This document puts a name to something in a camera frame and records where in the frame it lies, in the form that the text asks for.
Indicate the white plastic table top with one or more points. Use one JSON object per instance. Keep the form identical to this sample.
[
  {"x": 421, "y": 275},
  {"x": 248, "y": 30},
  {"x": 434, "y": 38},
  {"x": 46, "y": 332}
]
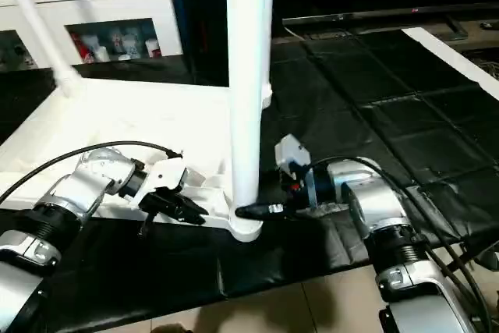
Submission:
[{"x": 117, "y": 122}]

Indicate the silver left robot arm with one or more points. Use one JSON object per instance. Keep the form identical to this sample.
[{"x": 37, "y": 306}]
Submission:
[{"x": 62, "y": 208}]

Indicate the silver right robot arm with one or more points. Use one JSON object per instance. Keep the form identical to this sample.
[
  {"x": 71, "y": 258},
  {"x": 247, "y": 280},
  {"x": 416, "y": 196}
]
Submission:
[{"x": 382, "y": 208}]

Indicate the black work mat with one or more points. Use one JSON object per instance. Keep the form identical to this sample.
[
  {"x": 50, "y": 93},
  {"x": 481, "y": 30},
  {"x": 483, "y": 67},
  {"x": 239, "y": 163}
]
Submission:
[{"x": 195, "y": 271}]

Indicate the crumpled black plastic sheet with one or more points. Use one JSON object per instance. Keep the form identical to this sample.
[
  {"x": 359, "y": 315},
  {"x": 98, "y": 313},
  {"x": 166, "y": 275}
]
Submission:
[{"x": 374, "y": 107}]

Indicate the white cabinet with glass doors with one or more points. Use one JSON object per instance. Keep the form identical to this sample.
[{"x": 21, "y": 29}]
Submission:
[{"x": 117, "y": 5}]

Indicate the black bar with white label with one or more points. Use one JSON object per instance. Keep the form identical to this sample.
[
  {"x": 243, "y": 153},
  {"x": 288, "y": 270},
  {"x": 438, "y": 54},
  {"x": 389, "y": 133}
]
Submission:
[{"x": 485, "y": 253}]

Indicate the dark low furniture silver edge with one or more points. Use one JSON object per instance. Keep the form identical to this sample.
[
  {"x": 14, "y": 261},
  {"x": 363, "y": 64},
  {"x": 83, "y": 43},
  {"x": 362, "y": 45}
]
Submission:
[{"x": 390, "y": 15}]

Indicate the black remote control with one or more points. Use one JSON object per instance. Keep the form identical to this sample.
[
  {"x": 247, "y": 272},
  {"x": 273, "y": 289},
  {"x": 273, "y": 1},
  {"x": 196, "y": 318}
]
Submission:
[{"x": 490, "y": 26}]

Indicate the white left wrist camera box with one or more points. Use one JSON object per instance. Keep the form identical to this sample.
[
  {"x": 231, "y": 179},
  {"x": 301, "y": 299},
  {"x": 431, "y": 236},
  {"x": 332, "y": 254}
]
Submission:
[{"x": 165, "y": 173}]

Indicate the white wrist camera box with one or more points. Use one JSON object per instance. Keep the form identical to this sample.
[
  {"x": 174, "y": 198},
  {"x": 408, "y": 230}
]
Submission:
[
  {"x": 292, "y": 154},
  {"x": 165, "y": 173}
]

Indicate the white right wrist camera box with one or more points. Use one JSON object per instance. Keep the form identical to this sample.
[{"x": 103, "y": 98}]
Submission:
[{"x": 292, "y": 154}]

